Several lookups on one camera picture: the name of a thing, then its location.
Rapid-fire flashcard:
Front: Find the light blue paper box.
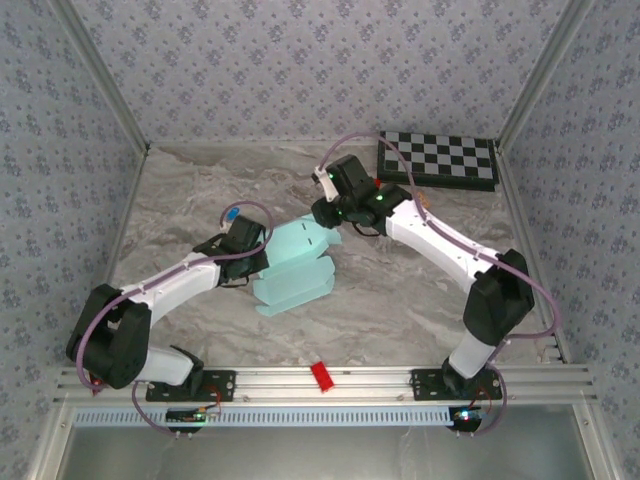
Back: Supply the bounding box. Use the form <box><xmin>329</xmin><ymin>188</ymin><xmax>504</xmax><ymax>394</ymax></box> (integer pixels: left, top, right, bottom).
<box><xmin>251</xmin><ymin>212</ymin><xmax>344</xmax><ymax>318</ymax></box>

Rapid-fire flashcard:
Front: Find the long red block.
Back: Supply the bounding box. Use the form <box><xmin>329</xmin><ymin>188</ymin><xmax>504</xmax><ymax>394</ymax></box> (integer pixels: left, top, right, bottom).
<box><xmin>309</xmin><ymin>360</ymin><xmax>336</xmax><ymax>395</ymax></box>

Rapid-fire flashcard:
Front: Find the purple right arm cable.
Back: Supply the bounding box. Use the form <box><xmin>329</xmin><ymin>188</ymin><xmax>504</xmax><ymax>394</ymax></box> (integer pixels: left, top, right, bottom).
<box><xmin>317</xmin><ymin>130</ymin><xmax>561</xmax><ymax>441</ymax></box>

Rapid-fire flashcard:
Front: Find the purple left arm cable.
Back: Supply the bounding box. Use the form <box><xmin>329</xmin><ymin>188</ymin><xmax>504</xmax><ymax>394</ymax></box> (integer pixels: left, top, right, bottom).
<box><xmin>74</xmin><ymin>199</ymin><xmax>276</xmax><ymax>441</ymax></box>

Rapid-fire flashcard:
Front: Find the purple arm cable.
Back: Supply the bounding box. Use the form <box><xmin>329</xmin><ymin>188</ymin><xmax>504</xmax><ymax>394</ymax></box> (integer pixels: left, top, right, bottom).
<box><xmin>74</xmin><ymin>199</ymin><xmax>276</xmax><ymax>441</ymax></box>
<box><xmin>317</xmin><ymin>130</ymin><xmax>561</xmax><ymax>441</ymax></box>

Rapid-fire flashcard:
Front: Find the black grey chessboard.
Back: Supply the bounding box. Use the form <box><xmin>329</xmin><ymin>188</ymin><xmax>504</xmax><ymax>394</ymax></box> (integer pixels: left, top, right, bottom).
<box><xmin>375</xmin><ymin>129</ymin><xmax>500</xmax><ymax>194</ymax></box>

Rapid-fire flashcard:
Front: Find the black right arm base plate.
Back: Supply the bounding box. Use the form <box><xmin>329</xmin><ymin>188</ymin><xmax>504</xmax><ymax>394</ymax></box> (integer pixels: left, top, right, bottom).
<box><xmin>410</xmin><ymin>368</ymin><xmax>503</xmax><ymax>402</ymax></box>

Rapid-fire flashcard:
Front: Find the grey metal panel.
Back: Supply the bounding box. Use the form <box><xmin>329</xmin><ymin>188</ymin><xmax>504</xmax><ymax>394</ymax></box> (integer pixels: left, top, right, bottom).
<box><xmin>64</xmin><ymin>424</ymin><xmax>591</xmax><ymax>480</ymax></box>

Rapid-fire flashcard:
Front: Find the aluminium frame bar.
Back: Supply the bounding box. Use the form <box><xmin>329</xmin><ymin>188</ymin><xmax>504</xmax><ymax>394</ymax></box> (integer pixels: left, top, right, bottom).
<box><xmin>49</xmin><ymin>0</ymin><xmax>152</xmax><ymax>154</ymax></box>
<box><xmin>497</xmin><ymin>0</ymin><xmax>599</xmax><ymax>151</ymax></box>
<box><xmin>494</xmin><ymin>144</ymin><xmax>571</xmax><ymax>364</ymax></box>
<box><xmin>74</xmin><ymin>144</ymin><xmax>151</xmax><ymax>369</ymax></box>

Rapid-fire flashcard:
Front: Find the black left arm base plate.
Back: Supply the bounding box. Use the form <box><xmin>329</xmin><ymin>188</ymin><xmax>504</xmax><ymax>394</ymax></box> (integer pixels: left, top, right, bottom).
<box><xmin>145</xmin><ymin>368</ymin><xmax>237</xmax><ymax>402</ymax></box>

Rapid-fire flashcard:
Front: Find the slotted grey cable duct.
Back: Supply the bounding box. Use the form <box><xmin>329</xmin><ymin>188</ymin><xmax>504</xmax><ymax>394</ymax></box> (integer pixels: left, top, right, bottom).
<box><xmin>73</xmin><ymin>405</ymin><xmax>456</xmax><ymax>427</ymax></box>

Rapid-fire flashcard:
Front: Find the wide aluminium mounting rail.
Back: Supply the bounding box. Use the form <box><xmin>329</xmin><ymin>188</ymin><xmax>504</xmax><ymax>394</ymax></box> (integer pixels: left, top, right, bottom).
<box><xmin>53</xmin><ymin>365</ymin><xmax>599</xmax><ymax>404</ymax></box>

